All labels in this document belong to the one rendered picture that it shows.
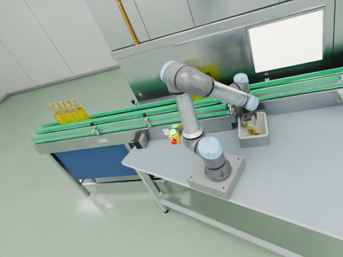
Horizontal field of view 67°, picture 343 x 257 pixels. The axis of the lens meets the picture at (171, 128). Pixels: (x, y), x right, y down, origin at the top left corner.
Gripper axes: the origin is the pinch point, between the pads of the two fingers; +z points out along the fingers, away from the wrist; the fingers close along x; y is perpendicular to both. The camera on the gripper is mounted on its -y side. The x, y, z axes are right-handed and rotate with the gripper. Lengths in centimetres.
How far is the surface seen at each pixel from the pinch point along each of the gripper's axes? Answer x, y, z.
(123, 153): 108, 6, 21
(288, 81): -25.7, 26.1, -10.4
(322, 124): -41.1, 2.3, 8.6
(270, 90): -14.5, 18.4, -11.2
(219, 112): 18.2, 8.2, -7.0
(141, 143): 78, -3, 3
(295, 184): -20.7, -39.8, 8.7
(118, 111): 102, 23, -11
